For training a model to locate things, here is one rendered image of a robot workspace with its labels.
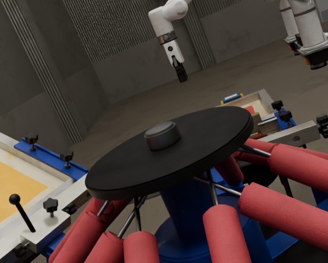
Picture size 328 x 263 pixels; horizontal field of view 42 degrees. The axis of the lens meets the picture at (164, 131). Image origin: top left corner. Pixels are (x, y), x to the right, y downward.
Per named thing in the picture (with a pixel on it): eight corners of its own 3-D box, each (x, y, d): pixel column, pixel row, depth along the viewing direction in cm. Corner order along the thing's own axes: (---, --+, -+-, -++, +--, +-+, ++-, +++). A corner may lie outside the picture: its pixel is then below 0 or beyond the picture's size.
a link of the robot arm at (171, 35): (173, 31, 163) (176, 37, 164) (175, 29, 171) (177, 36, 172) (155, 38, 164) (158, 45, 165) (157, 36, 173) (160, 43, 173)
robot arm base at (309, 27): (332, 36, 193) (322, 3, 189) (339, 39, 181) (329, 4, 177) (298, 49, 196) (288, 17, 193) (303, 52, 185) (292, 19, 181)
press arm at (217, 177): (208, 177, 138) (202, 164, 137) (225, 171, 137) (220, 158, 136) (209, 202, 122) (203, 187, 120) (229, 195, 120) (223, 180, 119)
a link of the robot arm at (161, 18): (177, -2, 172) (185, -5, 163) (187, 23, 174) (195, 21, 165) (144, 12, 169) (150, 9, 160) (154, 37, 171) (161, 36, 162)
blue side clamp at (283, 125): (276, 127, 171) (271, 111, 169) (289, 123, 170) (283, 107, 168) (292, 153, 142) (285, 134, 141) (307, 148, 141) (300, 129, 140)
